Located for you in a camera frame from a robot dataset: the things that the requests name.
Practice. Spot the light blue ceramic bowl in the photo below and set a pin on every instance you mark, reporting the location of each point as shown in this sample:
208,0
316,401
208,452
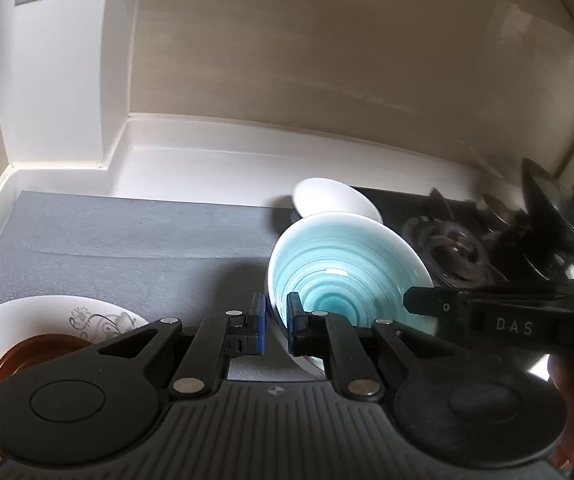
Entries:
337,270

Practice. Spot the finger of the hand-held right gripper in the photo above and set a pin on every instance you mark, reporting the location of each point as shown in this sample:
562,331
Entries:
432,301

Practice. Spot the black pot lid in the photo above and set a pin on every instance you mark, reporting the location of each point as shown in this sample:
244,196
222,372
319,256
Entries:
557,210

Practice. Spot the grey dish mat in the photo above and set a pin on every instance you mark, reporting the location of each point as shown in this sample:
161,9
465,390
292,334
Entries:
117,250

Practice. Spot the brown round plate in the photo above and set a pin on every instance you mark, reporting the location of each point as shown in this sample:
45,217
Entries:
32,352

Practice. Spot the small steel pot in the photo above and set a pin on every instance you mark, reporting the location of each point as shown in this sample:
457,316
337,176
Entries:
499,210

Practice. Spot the white floral plate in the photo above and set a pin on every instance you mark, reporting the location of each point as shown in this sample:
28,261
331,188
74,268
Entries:
27,315

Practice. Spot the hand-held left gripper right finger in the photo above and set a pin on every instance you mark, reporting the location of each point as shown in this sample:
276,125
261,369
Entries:
292,327

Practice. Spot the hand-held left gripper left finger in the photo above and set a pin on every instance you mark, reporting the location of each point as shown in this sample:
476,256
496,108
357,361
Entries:
262,327

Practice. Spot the black glass gas stove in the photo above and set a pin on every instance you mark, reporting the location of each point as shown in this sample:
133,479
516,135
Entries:
397,210

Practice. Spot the white bowl with blue band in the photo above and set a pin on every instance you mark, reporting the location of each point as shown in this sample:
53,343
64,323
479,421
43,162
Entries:
332,197

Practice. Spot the gas burner with grate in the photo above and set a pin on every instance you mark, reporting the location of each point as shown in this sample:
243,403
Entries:
447,245

